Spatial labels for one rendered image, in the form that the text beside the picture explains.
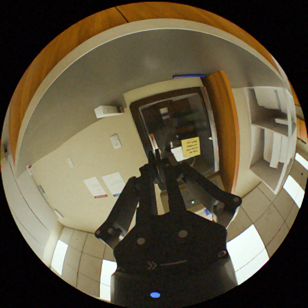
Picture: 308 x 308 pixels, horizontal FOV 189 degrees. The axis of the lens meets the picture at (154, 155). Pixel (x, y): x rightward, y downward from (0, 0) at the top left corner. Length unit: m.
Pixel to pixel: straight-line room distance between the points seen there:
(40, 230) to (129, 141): 2.87
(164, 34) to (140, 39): 0.04
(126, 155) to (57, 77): 0.83
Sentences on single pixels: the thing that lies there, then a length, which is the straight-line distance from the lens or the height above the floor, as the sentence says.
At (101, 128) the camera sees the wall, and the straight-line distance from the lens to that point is 0.93.
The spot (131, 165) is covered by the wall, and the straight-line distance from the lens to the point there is 0.94.
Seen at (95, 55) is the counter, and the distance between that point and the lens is 0.18.
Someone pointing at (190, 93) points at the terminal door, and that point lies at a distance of 0.43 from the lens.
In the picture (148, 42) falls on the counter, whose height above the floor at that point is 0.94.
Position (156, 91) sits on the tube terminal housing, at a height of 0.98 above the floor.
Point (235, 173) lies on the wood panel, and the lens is 0.55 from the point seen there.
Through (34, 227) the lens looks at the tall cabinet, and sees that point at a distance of 2.94.
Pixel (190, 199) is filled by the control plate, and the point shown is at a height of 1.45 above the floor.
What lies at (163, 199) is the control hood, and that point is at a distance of 0.51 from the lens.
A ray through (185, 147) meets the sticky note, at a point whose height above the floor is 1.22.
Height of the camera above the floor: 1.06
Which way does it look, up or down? 21 degrees up
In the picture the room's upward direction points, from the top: 161 degrees clockwise
